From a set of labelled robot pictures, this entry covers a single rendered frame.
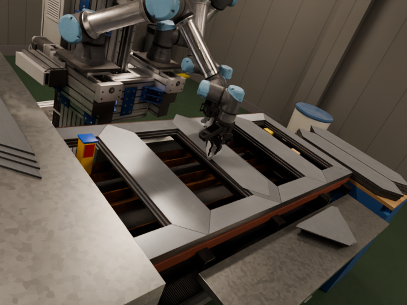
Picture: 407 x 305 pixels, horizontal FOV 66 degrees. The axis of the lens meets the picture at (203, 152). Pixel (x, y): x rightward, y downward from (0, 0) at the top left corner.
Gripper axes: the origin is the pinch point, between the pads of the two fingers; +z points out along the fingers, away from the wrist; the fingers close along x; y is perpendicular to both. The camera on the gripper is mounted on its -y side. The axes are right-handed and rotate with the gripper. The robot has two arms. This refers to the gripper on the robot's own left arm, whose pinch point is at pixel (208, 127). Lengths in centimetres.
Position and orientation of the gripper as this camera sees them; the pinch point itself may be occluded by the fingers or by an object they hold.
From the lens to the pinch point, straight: 178.1
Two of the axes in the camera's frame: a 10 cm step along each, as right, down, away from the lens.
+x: 6.2, 5.5, -5.5
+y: -7.2, 1.3, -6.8
